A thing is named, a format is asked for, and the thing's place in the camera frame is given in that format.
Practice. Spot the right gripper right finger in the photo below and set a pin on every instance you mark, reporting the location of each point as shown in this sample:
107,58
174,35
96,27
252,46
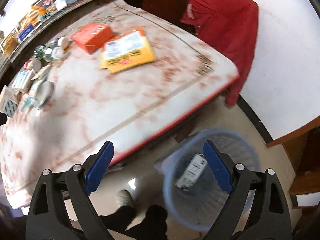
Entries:
256,207

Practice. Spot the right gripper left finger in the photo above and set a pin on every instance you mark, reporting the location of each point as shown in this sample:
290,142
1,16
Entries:
48,217

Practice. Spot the yellow orange pouch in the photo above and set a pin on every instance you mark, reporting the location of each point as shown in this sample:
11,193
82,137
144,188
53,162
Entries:
126,51

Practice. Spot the blue plastic trash basket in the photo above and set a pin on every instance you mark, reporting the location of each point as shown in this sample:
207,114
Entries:
198,207

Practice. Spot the grey slipper foot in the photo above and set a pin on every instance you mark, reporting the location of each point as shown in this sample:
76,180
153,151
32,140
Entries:
124,198

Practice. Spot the wooden furniture at right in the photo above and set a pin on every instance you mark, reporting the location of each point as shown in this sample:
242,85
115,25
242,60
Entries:
302,148

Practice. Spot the round metal tin lid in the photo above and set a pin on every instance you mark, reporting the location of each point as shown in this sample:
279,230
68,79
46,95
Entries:
42,94

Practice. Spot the white patterned carton box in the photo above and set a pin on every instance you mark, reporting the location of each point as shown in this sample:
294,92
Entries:
9,101

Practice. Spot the blue white tissue pack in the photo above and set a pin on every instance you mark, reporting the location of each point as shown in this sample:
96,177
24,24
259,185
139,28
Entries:
22,81

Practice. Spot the green plastic bottle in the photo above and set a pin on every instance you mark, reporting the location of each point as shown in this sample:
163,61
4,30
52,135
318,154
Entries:
49,52

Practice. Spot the orange red box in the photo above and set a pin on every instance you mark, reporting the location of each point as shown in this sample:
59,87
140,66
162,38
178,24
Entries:
92,36

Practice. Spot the blue box on shelf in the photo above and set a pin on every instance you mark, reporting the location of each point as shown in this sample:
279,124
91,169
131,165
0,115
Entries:
25,32

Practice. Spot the red cloth on chair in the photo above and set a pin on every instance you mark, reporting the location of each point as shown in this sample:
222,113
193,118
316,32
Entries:
231,28

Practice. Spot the framed picture on shelf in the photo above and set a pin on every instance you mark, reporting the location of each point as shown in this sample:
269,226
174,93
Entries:
49,5

